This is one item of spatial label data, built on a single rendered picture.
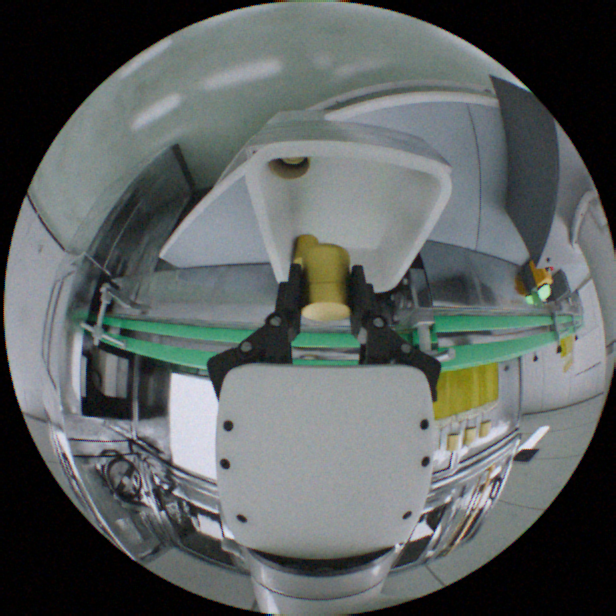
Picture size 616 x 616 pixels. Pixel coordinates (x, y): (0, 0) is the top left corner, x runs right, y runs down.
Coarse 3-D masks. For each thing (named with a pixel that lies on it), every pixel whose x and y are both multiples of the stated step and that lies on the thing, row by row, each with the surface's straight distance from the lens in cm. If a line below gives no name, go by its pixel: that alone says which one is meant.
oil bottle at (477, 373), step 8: (472, 368) 51; (480, 368) 53; (472, 376) 51; (480, 376) 53; (472, 384) 51; (480, 384) 53; (472, 392) 51; (480, 392) 53; (472, 400) 51; (480, 400) 53; (472, 408) 51; (480, 408) 54; (472, 416) 53
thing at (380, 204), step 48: (288, 144) 15; (336, 144) 15; (288, 192) 26; (336, 192) 26; (384, 192) 27; (432, 192) 20; (288, 240) 29; (336, 240) 32; (384, 240) 32; (384, 288) 31
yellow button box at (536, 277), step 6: (528, 264) 62; (528, 270) 62; (534, 270) 60; (540, 270) 59; (546, 270) 61; (528, 276) 62; (534, 276) 60; (540, 276) 59; (546, 276) 59; (534, 282) 60; (540, 282) 59; (546, 282) 61; (534, 288) 60
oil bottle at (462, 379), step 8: (464, 368) 49; (456, 376) 47; (464, 376) 49; (456, 384) 47; (464, 384) 49; (456, 392) 47; (464, 392) 49; (456, 400) 47; (464, 400) 49; (456, 408) 48; (464, 408) 49; (456, 416) 48; (464, 416) 50; (456, 424) 50
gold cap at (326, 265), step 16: (304, 256) 14; (320, 256) 13; (336, 256) 14; (304, 272) 14; (320, 272) 13; (336, 272) 13; (304, 288) 13; (320, 288) 12; (336, 288) 12; (304, 304) 12; (320, 304) 12; (336, 304) 12; (352, 304) 13; (320, 320) 15
